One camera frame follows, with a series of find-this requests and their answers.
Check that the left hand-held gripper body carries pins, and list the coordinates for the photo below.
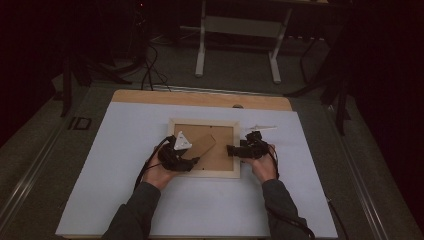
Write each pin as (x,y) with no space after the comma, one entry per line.
(171,156)

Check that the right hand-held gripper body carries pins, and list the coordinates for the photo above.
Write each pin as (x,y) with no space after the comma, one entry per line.
(255,146)

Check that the wooden photo frame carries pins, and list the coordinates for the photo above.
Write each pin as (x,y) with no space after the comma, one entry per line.
(220,140)

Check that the person's left hand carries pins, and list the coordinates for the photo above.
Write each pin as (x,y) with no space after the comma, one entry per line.
(160,175)

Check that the person's right hand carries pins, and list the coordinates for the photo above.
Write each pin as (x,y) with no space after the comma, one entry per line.
(265,166)

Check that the round table grommet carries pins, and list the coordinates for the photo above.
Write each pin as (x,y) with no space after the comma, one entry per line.
(237,106)

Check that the black floor socket plate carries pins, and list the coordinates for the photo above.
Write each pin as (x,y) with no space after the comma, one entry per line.
(80,123)

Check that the black metal stand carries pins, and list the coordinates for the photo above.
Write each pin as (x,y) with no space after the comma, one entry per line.
(66,83)
(341,96)

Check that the metal floor rail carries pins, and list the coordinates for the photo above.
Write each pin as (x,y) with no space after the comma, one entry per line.
(30,175)
(361,181)

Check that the white metal table frame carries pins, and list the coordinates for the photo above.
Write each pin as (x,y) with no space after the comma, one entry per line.
(240,26)

